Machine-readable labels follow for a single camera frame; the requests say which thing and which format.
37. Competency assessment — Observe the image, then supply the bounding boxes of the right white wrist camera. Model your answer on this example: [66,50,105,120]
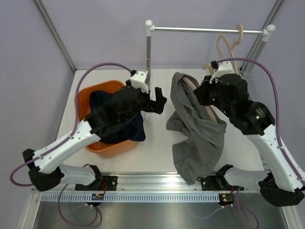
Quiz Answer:
[209,61,234,83]

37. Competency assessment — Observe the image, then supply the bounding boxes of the white slotted cable duct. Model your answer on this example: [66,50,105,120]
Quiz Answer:
[41,192,234,203]

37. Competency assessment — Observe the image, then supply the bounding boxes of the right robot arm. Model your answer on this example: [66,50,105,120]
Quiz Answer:
[194,73,305,207]

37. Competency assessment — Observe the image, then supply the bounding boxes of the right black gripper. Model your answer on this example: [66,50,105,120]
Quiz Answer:
[194,75,234,118]

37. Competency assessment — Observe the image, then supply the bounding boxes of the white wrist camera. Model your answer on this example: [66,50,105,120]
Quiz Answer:
[209,61,234,83]
[126,70,149,94]

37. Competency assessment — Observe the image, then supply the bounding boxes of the purple cable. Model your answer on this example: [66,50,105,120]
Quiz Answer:
[9,62,134,187]
[215,58,305,189]

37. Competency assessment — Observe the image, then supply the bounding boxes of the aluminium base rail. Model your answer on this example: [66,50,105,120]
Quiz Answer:
[29,167,283,192]

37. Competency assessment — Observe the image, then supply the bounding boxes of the white metal clothes rack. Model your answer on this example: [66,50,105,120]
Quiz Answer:
[143,19,276,122]

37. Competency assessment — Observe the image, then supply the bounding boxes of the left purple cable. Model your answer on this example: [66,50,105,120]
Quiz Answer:
[9,62,134,187]

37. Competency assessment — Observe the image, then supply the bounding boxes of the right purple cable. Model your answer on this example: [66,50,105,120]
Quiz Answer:
[215,58,305,189]

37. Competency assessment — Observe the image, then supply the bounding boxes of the beige wooden hanger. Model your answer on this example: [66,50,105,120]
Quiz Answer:
[216,23,244,74]
[181,76,218,123]

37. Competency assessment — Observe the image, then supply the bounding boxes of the grey cotton shorts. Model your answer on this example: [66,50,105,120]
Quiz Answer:
[166,72,227,185]

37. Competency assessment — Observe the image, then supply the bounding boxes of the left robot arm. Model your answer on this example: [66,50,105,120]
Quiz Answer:
[22,86,167,191]

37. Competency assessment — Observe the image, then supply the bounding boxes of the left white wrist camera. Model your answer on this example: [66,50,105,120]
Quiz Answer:
[126,70,149,94]

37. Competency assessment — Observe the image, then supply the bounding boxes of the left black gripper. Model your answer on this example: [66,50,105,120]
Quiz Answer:
[121,84,166,125]

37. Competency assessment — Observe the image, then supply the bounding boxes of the orange plastic laundry basket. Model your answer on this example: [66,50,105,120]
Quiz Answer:
[78,80,139,158]

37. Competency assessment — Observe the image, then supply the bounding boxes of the navy blue mesh shorts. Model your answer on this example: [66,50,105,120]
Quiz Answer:
[89,90,146,145]

